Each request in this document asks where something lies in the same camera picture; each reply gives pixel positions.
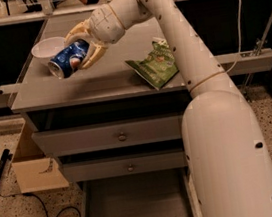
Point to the grey middle drawer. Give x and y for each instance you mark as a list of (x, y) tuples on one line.
[(122, 166)]

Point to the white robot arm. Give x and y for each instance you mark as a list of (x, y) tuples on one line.
[(226, 153)]

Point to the grey bottom drawer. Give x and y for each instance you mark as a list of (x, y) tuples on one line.
[(166, 193)]

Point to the grey drawer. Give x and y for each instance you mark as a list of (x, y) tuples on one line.
[(122, 166), (166, 193), (78, 140)]

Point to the blue pepsi can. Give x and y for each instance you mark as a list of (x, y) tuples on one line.
[(68, 60)]

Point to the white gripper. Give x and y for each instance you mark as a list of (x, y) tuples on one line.
[(105, 24)]

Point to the green chip bag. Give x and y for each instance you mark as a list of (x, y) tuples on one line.
[(159, 66)]

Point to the grey drawer cabinet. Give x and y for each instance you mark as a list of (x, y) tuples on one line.
[(108, 92)]

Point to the grey metal rail frame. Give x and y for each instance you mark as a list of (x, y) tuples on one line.
[(238, 31)]

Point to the grey top drawer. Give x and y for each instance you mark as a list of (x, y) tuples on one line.
[(78, 140)]

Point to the white ceramic bowl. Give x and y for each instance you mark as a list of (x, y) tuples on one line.
[(46, 49)]

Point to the brown cardboard box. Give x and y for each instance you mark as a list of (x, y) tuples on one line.
[(33, 169)]

